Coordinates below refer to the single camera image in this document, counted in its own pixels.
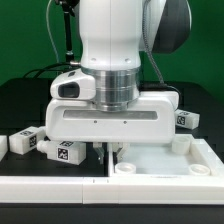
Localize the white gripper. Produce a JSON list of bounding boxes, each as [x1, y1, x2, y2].
[[46, 71, 179, 164]]

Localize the white square table top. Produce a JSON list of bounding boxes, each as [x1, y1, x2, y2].
[[108, 134, 213, 177]]

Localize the white U-shaped obstacle fence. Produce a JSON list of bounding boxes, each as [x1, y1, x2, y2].
[[0, 138, 224, 205]]

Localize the white block left edge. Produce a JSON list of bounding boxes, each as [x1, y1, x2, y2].
[[0, 135, 8, 161]]

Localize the black cables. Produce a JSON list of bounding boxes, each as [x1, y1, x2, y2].
[[22, 62, 81, 80]]

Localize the black camera pole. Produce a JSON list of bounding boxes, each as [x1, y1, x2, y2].
[[54, 0, 80, 62]]

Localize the grey cable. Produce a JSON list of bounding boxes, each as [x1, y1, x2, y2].
[[45, 0, 64, 64]]

